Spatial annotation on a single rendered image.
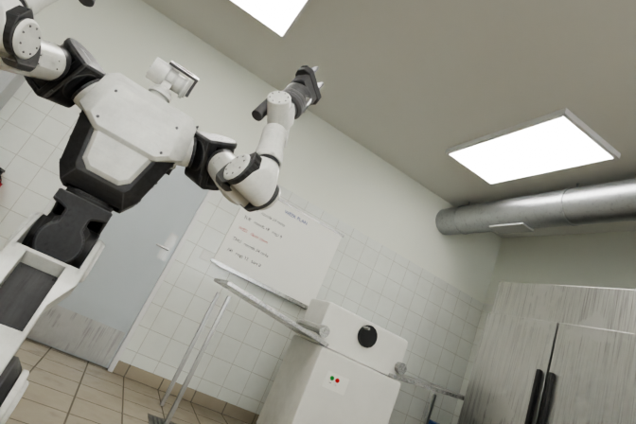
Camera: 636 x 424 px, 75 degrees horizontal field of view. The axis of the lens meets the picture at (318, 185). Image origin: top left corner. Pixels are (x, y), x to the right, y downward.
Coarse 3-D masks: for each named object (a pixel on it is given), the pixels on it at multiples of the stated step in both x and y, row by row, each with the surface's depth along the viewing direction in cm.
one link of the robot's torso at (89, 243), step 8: (48, 216) 98; (56, 216) 98; (40, 224) 95; (32, 232) 95; (88, 232) 101; (24, 240) 95; (32, 240) 94; (88, 240) 100; (96, 240) 101; (32, 248) 94; (88, 248) 99; (80, 256) 98; (72, 264) 98; (80, 264) 99
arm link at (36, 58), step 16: (16, 32) 76; (32, 32) 80; (16, 48) 77; (32, 48) 81; (48, 48) 91; (0, 64) 82; (16, 64) 80; (32, 64) 84; (48, 64) 92; (64, 64) 97
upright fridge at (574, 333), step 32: (512, 288) 374; (544, 288) 346; (576, 288) 322; (608, 288) 302; (512, 320) 351; (544, 320) 331; (576, 320) 310; (608, 320) 291; (480, 352) 362; (512, 352) 336; (544, 352) 313; (576, 352) 293; (608, 352) 276; (480, 384) 346; (512, 384) 322; (544, 384) 301; (576, 384) 282; (608, 384) 266; (480, 416) 331; (512, 416) 309; (544, 416) 287; (576, 416) 272; (608, 416) 257
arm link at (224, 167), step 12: (216, 156) 111; (228, 156) 109; (240, 156) 97; (216, 168) 106; (228, 168) 97; (240, 168) 93; (216, 180) 100; (228, 180) 94; (228, 192) 100; (276, 192) 100; (240, 204) 103; (252, 204) 102; (264, 204) 99
